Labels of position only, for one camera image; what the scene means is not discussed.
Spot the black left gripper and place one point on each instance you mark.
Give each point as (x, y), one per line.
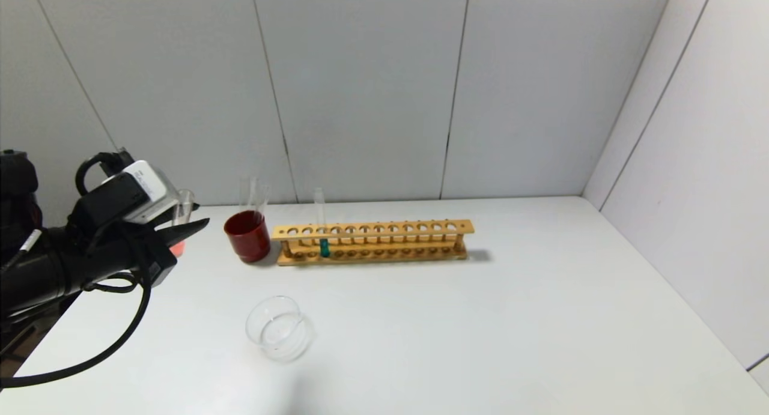
(161, 254)

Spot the test tube with red pigment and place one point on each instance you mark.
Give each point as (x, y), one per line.
(178, 250)

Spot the test tube with blue pigment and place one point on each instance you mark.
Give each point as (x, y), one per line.
(324, 248)

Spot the empty clear test tube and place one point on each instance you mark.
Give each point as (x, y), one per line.
(252, 193)

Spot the wooden test tube rack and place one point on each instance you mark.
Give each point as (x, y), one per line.
(390, 229)

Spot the dark red cup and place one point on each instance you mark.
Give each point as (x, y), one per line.
(249, 241)

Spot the clear glass dish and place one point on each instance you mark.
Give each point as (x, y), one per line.
(282, 334)

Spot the silver white wrist camera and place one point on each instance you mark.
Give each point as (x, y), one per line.
(150, 190)

